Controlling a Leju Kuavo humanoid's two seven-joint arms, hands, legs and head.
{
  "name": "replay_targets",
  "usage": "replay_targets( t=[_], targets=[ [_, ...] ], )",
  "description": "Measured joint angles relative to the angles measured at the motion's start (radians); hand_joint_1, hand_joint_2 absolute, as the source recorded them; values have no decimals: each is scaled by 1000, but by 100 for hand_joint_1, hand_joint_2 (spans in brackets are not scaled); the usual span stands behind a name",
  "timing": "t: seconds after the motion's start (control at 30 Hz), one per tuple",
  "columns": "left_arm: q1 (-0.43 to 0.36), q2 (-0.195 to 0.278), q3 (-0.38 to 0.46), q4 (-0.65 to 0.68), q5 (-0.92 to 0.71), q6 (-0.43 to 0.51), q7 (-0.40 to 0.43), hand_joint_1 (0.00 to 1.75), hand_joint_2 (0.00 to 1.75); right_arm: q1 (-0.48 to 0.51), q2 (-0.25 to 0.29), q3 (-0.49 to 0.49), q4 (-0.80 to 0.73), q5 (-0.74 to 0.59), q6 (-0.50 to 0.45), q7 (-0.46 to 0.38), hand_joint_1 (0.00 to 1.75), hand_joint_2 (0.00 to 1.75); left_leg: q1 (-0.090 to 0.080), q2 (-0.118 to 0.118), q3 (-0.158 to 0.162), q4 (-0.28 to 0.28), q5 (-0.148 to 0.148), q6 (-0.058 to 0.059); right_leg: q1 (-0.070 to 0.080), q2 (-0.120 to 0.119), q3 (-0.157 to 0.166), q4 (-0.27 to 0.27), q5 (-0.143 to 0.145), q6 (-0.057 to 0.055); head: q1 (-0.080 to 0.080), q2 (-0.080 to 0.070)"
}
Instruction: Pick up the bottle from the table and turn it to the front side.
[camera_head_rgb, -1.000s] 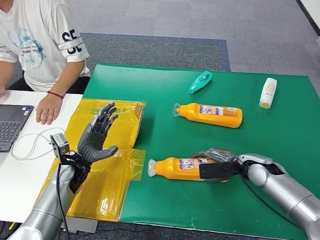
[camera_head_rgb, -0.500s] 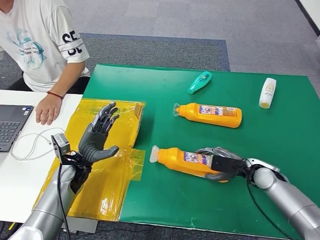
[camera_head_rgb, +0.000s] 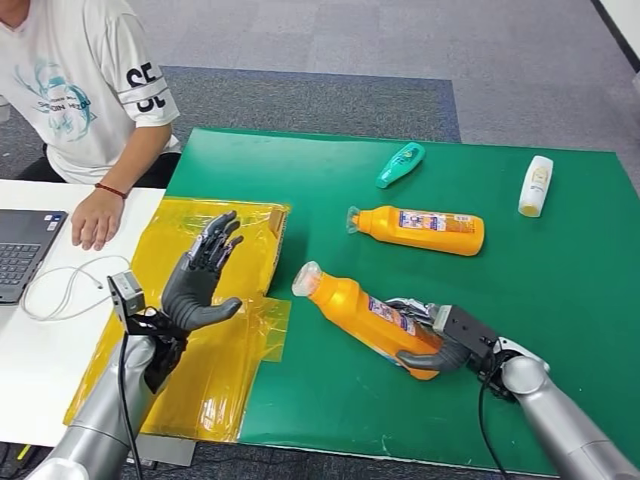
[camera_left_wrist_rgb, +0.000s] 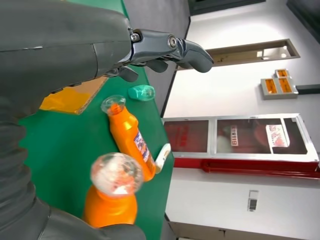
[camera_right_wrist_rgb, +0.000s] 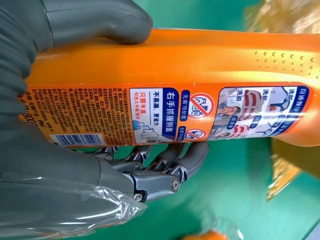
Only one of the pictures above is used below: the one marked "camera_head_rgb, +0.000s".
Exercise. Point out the person's left hand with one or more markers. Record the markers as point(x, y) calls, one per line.
point(95, 220)

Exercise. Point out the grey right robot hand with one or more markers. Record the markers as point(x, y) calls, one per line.
point(445, 358)

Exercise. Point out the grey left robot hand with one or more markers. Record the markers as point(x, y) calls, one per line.
point(187, 301)

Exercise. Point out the orange bottle with clear cap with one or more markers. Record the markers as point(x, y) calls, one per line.
point(350, 311)
point(425, 242)

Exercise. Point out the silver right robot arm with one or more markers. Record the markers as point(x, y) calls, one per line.
point(560, 424)

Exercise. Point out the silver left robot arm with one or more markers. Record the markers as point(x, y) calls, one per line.
point(100, 417)

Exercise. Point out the person's left forearm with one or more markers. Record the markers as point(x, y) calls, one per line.
point(136, 159)

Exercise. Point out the teal bottle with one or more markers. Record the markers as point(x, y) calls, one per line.
point(400, 165)

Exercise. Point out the white bottle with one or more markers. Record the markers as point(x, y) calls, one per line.
point(535, 186)

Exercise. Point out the grey laptop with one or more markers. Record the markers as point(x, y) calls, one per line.
point(25, 252)

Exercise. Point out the yellow film wrapped board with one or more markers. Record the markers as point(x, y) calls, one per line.
point(225, 397)

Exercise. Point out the person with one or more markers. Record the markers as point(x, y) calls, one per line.
point(75, 66)

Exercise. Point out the green table mat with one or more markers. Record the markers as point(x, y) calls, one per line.
point(550, 278)

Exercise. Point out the dark grey floor rug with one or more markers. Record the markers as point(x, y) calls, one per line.
point(300, 99)

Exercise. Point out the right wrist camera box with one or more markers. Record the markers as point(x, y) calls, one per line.
point(465, 328)

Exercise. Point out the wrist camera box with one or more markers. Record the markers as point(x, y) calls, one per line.
point(125, 291)
point(465, 328)

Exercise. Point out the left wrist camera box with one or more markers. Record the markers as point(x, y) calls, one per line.
point(125, 291)

